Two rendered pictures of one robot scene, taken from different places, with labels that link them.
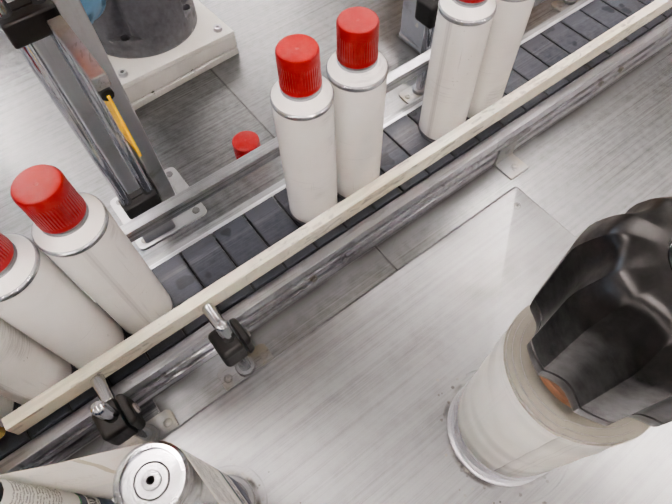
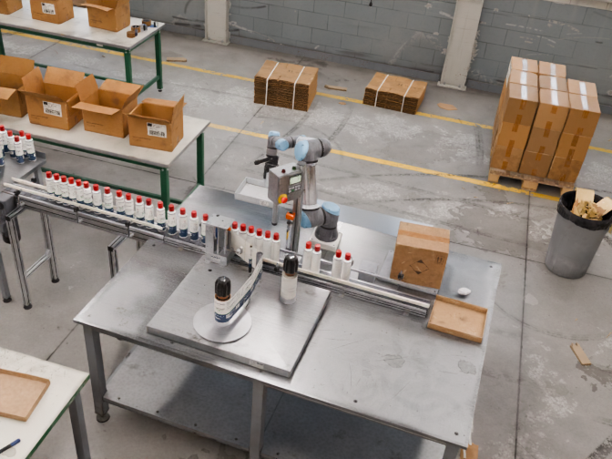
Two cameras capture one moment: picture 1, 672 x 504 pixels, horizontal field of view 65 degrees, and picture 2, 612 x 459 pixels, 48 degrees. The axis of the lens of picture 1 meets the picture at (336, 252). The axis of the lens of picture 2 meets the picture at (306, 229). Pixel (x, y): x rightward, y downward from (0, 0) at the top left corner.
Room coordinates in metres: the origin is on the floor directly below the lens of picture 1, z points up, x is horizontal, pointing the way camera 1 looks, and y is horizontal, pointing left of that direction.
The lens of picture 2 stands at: (-1.71, -2.43, 3.42)
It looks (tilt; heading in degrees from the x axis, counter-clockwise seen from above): 35 degrees down; 51
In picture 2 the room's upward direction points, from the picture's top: 6 degrees clockwise
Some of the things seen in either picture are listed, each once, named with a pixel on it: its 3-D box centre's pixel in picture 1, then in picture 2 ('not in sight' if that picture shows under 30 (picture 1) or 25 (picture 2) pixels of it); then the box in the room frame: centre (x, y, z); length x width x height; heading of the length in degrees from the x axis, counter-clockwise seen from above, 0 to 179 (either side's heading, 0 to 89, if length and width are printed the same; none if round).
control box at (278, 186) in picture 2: not in sight; (285, 183); (0.28, 0.23, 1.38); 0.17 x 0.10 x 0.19; 0
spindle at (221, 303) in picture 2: not in sight; (222, 300); (-0.32, -0.11, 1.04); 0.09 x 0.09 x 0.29
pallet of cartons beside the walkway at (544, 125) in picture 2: not in sight; (540, 123); (4.12, 1.15, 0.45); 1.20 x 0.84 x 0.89; 39
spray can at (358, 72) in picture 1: (356, 116); (316, 260); (0.35, -0.02, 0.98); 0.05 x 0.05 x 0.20
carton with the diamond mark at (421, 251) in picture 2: not in sight; (419, 254); (0.91, -0.30, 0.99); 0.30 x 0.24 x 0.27; 132
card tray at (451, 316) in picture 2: not in sight; (458, 318); (0.84, -0.73, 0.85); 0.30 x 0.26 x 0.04; 125
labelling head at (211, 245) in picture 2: not in sight; (219, 239); (-0.05, 0.39, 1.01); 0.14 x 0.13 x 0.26; 125
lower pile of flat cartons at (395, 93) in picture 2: not in sight; (395, 92); (3.82, 2.93, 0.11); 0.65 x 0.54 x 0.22; 125
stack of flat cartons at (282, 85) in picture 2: not in sight; (286, 85); (2.70, 3.58, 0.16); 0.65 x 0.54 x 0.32; 132
